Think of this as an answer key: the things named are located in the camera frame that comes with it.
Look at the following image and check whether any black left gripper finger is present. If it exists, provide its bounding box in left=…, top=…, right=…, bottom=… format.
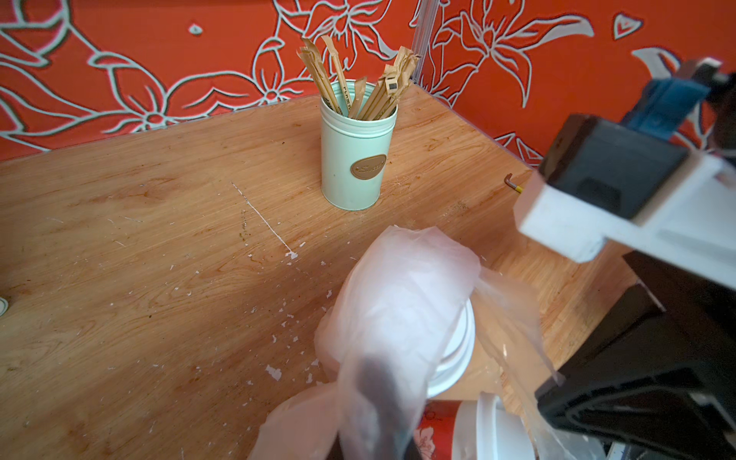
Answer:
left=358, top=356, right=422, bottom=460

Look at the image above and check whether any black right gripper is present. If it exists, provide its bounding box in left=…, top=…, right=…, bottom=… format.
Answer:
left=535, top=251, right=735, bottom=459

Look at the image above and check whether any clear plastic carrier bag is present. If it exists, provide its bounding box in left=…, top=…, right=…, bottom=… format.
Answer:
left=250, top=226, right=604, bottom=459

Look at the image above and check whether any red milk tea cup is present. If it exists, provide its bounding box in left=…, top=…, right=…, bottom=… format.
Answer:
left=427, top=300, right=476, bottom=399
left=413, top=392, right=536, bottom=460

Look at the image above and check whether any mint green tin canister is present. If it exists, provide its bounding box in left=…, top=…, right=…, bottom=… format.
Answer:
left=320, top=101, right=398, bottom=211

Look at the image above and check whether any yellow pencil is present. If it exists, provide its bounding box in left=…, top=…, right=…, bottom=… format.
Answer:
left=504, top=174, right=523, bottom=194

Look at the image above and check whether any wooden stir sticks bundle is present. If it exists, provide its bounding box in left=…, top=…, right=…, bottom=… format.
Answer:
left=298, top=36, right=420, bottom=122

